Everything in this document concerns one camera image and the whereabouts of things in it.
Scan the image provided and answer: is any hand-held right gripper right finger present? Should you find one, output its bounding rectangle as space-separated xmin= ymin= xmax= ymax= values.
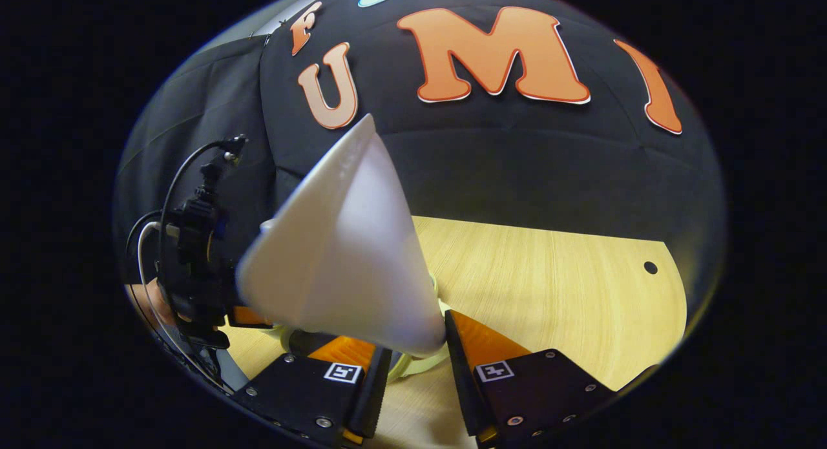
xmin=445 ymin=310 xmax=656 ymax=444

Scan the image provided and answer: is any white cone-shaped tube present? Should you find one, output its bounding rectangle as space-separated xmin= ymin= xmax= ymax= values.
xmin=236 ymin=113 xmax=448 ymax=358

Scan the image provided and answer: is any black backdrop cloth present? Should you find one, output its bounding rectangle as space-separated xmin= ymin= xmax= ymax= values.
xmin=113 ymin=0 xmax=728 ymax=346

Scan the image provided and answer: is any black cable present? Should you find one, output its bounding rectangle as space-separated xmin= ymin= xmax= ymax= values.
xmin=126 ymin=141 xmax=228 ymax=288

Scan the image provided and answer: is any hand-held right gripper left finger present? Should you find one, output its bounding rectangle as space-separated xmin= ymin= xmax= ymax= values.
xmin=231 ymin=336 xmax=393 ymax=447

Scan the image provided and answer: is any pale yellow small suitcase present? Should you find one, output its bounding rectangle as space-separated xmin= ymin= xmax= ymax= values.
xmin=258 ymin=275 xmax=453 ymax=382

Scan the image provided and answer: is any white cable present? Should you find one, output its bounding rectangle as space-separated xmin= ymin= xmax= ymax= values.
xmin=136 ymin=220 xmax=236 ymax=395

